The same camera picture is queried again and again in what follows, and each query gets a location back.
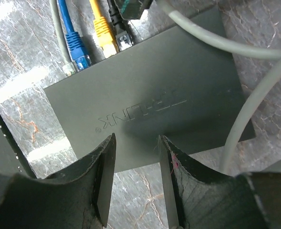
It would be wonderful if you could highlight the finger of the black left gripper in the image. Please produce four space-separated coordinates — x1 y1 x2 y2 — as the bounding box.
115 0 152 20

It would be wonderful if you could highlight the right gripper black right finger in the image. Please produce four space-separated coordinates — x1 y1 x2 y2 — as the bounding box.
158 135 271 229

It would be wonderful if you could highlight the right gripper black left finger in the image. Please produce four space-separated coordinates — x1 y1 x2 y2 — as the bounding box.
0 134 116 229

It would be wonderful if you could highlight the black network switch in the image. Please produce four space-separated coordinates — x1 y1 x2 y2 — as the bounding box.
45 26 245 172

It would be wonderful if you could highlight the grey ethernet cable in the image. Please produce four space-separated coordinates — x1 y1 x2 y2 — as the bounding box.
49 0 281 175

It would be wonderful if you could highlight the black ethernet cable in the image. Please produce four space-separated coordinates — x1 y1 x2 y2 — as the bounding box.
107 0 133 51

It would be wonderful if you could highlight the yellow ethernet cable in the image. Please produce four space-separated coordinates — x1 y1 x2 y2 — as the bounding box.
89 0 119 58

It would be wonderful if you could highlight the blue ethernet cable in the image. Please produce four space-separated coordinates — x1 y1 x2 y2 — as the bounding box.
57 0 92 72

